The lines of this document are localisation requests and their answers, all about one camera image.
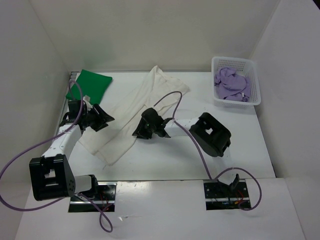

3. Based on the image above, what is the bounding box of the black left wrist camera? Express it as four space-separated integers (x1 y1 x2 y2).
67 100 89 119

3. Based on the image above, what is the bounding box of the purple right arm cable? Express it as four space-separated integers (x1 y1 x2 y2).
153 91 263 211

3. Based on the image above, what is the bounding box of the green t shirt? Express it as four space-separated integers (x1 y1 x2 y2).
75 69 113 105

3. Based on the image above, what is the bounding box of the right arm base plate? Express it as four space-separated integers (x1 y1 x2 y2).
203 181 251 211

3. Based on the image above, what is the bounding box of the white plastic basket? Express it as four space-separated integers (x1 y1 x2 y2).
211 56 261 108

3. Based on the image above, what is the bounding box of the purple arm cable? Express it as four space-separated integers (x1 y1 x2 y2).
0 79 114 233
153 91 263 211

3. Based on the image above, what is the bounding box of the lavender t shirt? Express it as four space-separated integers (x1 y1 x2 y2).
214 67 251 103

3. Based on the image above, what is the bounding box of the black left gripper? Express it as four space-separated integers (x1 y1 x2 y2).
82 103 115 132

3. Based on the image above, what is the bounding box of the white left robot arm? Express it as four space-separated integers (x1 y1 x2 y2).
29 100 114 201

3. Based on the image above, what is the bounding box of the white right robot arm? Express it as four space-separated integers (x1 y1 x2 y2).
132 108 232 158

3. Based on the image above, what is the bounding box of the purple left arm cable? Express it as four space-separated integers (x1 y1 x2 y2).
0 79 114 233

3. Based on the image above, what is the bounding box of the white t shirt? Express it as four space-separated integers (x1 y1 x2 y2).
79 66 190 166

